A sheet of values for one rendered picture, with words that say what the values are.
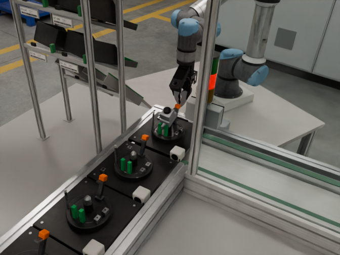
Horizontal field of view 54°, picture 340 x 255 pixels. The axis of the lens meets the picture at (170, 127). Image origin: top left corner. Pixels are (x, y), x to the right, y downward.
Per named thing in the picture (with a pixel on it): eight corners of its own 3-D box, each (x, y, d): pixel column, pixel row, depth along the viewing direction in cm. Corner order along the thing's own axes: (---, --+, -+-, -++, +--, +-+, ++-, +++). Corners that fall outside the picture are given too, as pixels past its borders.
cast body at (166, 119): (167, 113, 139) (166, 101, 134) (177, 116, 138) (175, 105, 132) (157, 127, 136) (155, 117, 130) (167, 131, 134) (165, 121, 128)
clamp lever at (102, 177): (98, 194, 108) (102, 173, 106) (103, 196, 108) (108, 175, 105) (91, 198, 105) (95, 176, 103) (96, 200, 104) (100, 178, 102)
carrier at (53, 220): (85, 180, 119) (82, 153, 112) (142, 208, 110) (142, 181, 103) (33, 228, 102) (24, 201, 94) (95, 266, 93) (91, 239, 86)
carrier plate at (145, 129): (158, 115, 155) (158, 111, 154) (205, 131, 146) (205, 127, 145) (128, 141, 138) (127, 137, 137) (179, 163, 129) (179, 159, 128)
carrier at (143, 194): (125, 143, 137) (125, 118, 130) (177, 165, 128) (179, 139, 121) (86, 179, 119) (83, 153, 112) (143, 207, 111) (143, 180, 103)
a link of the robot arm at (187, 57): (190, 54, 125) (172, 49, 128) (189, 66, 128) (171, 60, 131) (199, 48, 131) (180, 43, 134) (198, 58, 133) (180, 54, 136)
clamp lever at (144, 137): (140, 152, 126) (144, 133, 124) (144, 154, 125) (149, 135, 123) (135, 154, 123) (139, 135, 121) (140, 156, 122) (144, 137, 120)
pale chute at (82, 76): (94, 87, 166) (98, 79, 166) (112, 96, 159) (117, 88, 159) (53, 62, 141) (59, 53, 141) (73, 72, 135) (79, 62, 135)
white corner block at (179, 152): (174, 152, 134) (175, 144, 132) (184, 156, 132) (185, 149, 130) (169, 159, 131) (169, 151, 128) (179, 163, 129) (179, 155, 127)
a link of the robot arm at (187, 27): (205, 21, 123) (188, 25, 118) (202, 49, 130) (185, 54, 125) (190, 15, 128) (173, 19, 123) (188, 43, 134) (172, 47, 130)
